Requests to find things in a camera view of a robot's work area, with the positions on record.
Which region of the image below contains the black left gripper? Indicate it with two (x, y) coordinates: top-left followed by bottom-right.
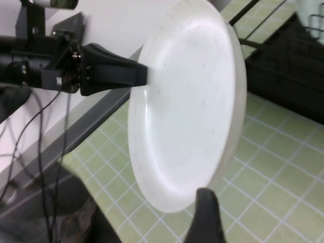
(42, 35), (149, 97)

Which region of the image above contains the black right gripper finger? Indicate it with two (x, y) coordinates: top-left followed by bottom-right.
(184, 187), (226, 243)

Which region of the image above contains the white plate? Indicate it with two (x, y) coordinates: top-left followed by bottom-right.
(127, 0), (248, 213)

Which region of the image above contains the pale green plate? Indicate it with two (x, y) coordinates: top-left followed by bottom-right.
(295, 0), (324, 38)

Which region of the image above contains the white side table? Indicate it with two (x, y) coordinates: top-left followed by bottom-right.
(0, 0), (185, 203)

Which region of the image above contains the green checked tablecloth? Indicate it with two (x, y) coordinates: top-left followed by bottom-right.
(62, 0), (324, 243)

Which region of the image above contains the thin black cable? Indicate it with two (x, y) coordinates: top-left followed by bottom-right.
(52, 92), (73, 243)
(30, 91), (55, 243)

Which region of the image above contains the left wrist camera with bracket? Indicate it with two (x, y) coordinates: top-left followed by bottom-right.
(15, 0), (86, 41)

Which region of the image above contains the black wire dish rack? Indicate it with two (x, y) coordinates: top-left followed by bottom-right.
(222, 0), (324, 125)

